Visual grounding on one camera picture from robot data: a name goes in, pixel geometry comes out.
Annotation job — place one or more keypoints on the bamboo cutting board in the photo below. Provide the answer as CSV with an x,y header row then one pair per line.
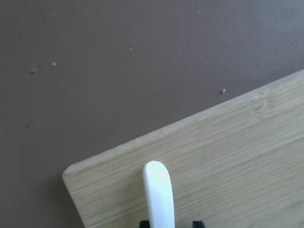
x,y
239,164

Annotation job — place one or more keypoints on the black left-side right gripper left finger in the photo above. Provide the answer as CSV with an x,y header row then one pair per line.
x,y
144,224

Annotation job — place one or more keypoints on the white ceramic spoon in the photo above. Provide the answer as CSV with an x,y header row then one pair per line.
x,y
159,195

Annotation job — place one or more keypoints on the black right-side right gripper right finger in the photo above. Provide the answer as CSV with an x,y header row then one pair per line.
x,y
198,224

